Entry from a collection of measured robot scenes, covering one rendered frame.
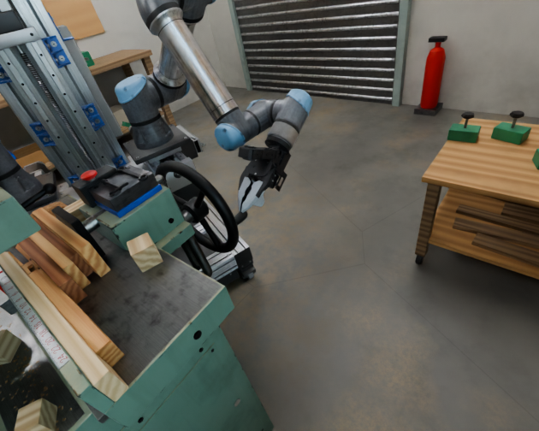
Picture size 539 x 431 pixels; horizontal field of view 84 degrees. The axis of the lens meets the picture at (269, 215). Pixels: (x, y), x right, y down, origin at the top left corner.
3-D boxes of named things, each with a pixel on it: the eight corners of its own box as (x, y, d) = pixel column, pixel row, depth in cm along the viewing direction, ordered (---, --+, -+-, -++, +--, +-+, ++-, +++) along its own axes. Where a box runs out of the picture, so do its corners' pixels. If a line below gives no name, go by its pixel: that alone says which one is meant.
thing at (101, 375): (129, 387, 37) (109, 370, 34) (115, 403, 36) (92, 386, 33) (-4, 234, 70) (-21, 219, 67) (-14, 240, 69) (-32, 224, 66)
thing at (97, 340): (125, 354, 41) (109, 339, 38) (112, 367, 39) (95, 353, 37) (-3, 221, 75) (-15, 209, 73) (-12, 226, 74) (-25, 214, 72)
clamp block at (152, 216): (186, 221, 66) (170, 187, 60) (135, 262, 59) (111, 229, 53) (149, 203, 74) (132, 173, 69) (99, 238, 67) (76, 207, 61)
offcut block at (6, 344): (2, 345, 58) (-15, 334, 55) (22, 339, 58) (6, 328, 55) (-11, 368, 55) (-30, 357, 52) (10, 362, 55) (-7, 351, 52)
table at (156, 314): (270, 268, 55) (264, 246, 51) (130, 432, 39) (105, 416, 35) (109, 191, 89) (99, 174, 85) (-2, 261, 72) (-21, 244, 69)
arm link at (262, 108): (233, 109, 86) (260, 109, 79) (258, 95, 92) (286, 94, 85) (241, 135, 91) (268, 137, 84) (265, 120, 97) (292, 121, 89)
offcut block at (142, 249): (137, 258, 55) (126, 242, 52) (156, 248, 56) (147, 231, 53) (142, 273, 52) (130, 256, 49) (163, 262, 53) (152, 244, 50)
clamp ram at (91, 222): (133, 234, 60) (109, 198, 54) (99, 259, 56) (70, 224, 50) (110, 221, 65) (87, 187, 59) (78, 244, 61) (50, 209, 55)
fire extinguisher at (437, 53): (442, 108, 274) (456, 32, 236) (434, 116, 264) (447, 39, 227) (422, 106, 285) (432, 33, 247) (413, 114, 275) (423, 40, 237)
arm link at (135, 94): (122, 121, 114) (103, 84, 105) (152, 107, 121) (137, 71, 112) (138, 125, 107) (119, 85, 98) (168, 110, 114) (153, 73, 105)
